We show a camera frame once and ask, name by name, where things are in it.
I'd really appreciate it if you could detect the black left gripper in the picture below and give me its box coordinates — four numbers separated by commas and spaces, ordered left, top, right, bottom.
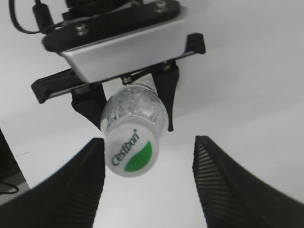
31, 33, 206, 132

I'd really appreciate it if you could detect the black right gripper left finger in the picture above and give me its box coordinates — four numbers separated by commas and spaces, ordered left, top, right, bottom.
0, 138, 105, 228

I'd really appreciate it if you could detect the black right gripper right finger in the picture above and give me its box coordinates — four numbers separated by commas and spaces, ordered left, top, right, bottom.
192, 136, 304, 228

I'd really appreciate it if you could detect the clear Cestbon water bottle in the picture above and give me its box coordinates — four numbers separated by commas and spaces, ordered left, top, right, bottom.
100, 76, 169, 137

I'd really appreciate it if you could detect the white green bottle cap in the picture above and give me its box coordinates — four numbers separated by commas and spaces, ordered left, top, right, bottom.
104, 116, 159, 178

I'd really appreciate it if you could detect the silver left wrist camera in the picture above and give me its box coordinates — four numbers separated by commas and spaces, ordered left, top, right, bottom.
42, 0, 188, 83

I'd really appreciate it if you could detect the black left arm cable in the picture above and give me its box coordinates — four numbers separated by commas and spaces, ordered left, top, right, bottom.
8, 0, 65, 34

